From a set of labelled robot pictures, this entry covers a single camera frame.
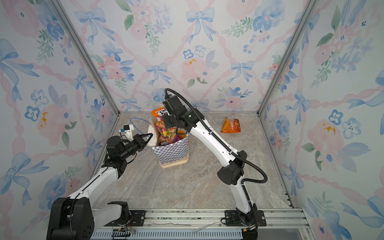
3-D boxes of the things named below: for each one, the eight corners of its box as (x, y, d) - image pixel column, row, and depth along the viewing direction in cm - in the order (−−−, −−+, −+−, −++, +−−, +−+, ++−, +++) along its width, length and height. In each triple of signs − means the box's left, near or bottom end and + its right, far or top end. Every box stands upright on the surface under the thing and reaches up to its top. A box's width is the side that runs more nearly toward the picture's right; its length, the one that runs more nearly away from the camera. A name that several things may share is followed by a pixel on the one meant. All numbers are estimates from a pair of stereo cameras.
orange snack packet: (220, 132, 110) (222, 126, 105) (222, 122, 116) (223, 116, 111) (238, 135, 108) (240, 130, 103) (239, 125, 114) (241, 119, 109)
